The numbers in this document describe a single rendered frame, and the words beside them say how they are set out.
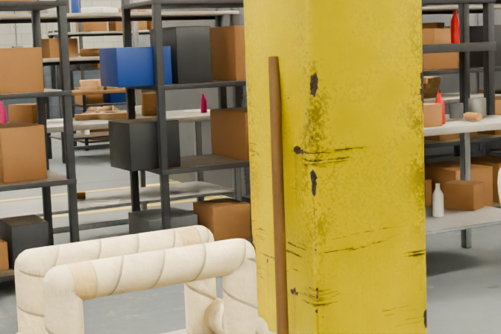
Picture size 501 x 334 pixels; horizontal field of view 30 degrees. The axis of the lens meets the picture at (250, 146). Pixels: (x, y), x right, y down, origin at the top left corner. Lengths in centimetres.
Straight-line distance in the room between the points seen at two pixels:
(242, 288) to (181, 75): 507
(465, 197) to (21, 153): 275
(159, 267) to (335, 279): 109
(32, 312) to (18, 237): 481
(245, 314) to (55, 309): 18
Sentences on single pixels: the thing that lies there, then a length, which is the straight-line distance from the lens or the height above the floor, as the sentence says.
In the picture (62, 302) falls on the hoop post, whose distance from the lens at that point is 79.
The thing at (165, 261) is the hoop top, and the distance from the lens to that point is 82.
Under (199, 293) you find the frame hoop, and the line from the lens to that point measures 93.
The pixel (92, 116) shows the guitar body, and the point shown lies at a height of 92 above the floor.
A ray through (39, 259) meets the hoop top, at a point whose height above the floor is 120.
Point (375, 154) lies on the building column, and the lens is 189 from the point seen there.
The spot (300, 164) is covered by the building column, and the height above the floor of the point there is 115.
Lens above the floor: 139
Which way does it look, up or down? 6 degrees down
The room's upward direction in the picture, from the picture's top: 2 degrees counter-clockwise
